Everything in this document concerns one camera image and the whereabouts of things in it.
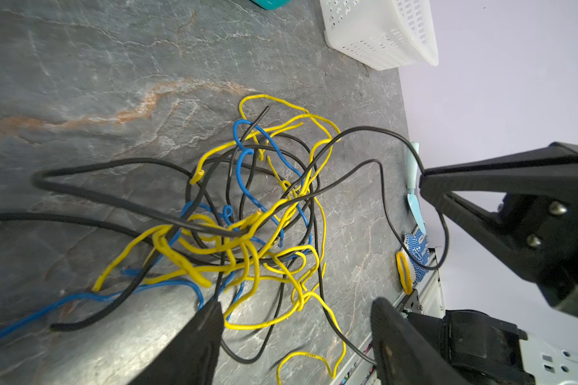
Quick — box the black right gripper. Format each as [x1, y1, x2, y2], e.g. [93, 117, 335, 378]
[420, 142, 578, 318]

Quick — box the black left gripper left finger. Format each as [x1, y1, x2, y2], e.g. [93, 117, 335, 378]
[131, 300, 224, 384]

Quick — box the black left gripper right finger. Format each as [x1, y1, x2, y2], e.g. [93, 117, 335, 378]
[370, 298, 467, 385]

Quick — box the black cable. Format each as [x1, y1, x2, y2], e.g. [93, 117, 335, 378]
[0, 105, 450, 367]

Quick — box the blue cable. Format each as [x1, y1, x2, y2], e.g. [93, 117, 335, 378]
[0, 119, 314, 350]

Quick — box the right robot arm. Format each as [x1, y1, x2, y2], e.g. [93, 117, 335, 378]
[410, 142, 578, 384]

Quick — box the blue white patterned cloth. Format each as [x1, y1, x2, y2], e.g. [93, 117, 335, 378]
[404, 227, 430, 284]

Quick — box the light blue scoop tool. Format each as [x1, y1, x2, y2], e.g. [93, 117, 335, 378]
[405, 142, 427, 234]

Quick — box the white plastic basket right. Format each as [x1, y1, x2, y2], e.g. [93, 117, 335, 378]
[320, 0, 439, 71]

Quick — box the teal plastic basket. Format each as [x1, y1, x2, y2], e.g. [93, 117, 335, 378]
[250, 0, 291, 11]

